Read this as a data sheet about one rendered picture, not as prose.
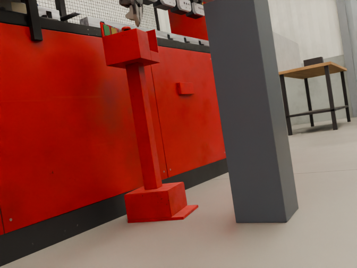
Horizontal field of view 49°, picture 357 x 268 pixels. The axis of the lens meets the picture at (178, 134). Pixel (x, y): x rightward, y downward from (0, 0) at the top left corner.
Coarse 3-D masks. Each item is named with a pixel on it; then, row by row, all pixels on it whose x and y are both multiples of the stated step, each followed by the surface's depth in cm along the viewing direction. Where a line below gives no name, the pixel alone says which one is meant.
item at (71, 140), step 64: (0, 64) 137; (64, 64) 161; (192, 64) 248; (0, 128) 135; (64, 128) 158; (128, 128) 190; (192, 128) 239; (0, 192) 132; (64, 192) 154; (128, 192) 185; (0, 256) 130
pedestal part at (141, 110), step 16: (128, 64) 166; (128, 80) 167; (144, 80) 169; (144, 96) 167; (144, 112) 165; (144, 128) 166; (144, 144) 166; (144, 160) 167; (144, 176) 167; (160, 176) 171
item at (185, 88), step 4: (180, 84) 230; (184, 84) 234; (188, 84) 237; (192, 84) 241; (180, 88) 229; (184, 88) 233; (188, 88) 236; (192, 88) 241; (180, 92) 230; (184, 92) 232; (188, 92) 236; (192, 92) 240
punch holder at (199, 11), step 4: (192, 0) 281; (196, 0) 285; (200, 0) 290; (192, 4) 282; (196, 4) 283; (200, 4) 290; (192, 8) 282; (196, 8) 283; (200, 8) 289; (192, 12) 283; (196, 12) 282; (200, 12) 288; (188, 16) 288; (192, 16) 290; (196, 16) 291; (200, 16) 293
